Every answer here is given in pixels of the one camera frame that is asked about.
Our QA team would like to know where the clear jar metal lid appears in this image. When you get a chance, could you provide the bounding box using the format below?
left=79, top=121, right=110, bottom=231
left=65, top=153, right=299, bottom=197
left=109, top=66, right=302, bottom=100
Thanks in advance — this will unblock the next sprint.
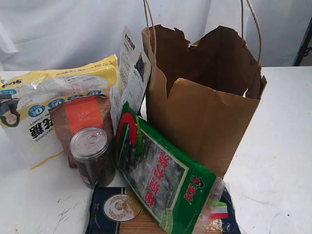
left=70, top=127, right=115, bottom=187

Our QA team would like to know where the dark metal frame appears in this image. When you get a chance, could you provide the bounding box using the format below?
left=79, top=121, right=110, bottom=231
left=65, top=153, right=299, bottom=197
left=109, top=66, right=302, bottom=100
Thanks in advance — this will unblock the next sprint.
left=293, top=19, right=312, bottom=66

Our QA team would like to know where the yellow white sugar bag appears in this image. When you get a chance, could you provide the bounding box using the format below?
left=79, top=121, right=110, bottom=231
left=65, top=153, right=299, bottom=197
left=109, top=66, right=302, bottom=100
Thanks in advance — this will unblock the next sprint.
left=0, top=55, right=119, bottom=167

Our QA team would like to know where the green snack package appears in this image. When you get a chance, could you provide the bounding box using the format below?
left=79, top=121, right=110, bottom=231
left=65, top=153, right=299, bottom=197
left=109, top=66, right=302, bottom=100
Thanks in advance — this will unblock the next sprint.
left=116, top=103, right=224, bottom=234

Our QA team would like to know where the white printed snack packet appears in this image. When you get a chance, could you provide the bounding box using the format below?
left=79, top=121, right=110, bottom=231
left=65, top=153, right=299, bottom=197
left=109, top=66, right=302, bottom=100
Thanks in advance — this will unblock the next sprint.
left=110, top=27, right=151, bottom=134

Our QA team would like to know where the dark blue pasta packet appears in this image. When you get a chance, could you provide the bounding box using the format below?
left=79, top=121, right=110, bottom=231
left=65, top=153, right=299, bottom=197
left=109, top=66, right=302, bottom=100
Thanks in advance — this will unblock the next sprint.
left=85, top=186, right=241, bottom=234

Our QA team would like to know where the brown pouch orange label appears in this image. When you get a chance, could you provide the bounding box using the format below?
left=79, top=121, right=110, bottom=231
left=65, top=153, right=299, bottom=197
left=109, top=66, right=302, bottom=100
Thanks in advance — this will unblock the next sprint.
left=49, top=95, right=113, bottom=168

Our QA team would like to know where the white backdrop curtain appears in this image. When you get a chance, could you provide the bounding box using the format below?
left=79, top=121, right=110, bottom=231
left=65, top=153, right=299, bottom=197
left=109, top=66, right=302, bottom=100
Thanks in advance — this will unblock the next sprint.
left=0, top=0, right=312, bottom=71

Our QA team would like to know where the brown paper bag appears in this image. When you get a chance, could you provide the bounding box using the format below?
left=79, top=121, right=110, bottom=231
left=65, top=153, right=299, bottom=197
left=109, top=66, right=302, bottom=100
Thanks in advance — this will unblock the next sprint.
left=141, top=0, right=268, bottom=178

